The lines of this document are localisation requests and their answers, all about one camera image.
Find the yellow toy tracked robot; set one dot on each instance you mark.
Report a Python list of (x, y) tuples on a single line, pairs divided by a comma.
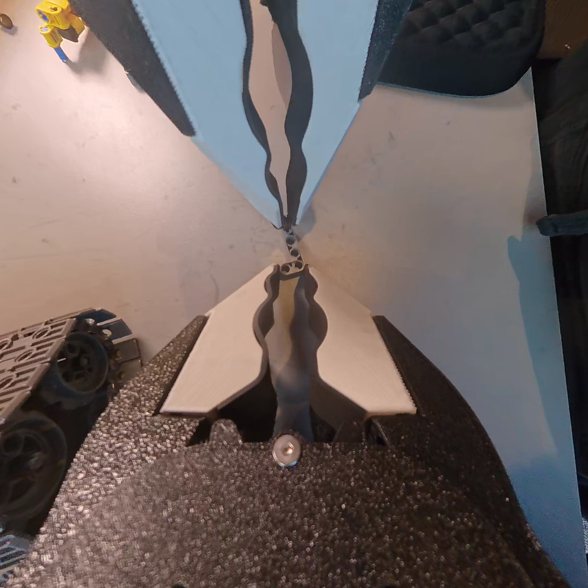
[(55, 404)]

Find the small brown round piece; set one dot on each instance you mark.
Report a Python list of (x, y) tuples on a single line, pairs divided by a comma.
[(5, 20)]

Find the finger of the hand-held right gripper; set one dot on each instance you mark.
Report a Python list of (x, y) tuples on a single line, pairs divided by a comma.
[(340, 73), (202, 73)]

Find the small yellow block assembly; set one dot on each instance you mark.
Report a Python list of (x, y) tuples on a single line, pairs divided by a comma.
[(60, 23)]

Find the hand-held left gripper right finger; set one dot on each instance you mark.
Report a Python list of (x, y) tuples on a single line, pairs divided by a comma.
[(363, 358)]

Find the grey bent beam piece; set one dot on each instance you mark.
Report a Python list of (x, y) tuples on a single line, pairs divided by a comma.
[(294, 255)]

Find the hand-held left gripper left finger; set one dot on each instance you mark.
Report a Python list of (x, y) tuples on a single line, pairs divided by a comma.
[(220, 358)]

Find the grey desk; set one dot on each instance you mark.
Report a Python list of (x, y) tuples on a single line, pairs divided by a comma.
[(110, 211)]

